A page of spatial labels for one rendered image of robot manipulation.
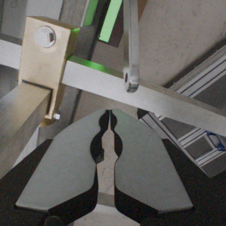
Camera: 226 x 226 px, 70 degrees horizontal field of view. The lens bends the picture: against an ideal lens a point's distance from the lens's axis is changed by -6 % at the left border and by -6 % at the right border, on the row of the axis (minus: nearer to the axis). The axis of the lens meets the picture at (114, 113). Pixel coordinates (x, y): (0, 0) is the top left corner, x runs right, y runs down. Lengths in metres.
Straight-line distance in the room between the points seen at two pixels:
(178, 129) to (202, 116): 0.85
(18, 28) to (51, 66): 0.30
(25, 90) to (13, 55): 0.05
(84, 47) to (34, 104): 0.21
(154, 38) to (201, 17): 0.29
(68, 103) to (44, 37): 0.24
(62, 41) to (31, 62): 0.04
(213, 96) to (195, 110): 0.83
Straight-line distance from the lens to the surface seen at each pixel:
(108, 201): 0.38
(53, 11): 0.45
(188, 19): 1.13
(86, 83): 0.21
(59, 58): 0.20
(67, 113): 0.42
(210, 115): 0.26
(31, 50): 0.21
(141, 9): 0.99
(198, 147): 1.26
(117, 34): 0.35
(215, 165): 1.46
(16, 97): 0.19
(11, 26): 0.50
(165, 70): 1.14
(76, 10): 0.36
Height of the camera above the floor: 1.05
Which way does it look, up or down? 60 degrees down
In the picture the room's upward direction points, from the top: 180 degrees counter-clockwise
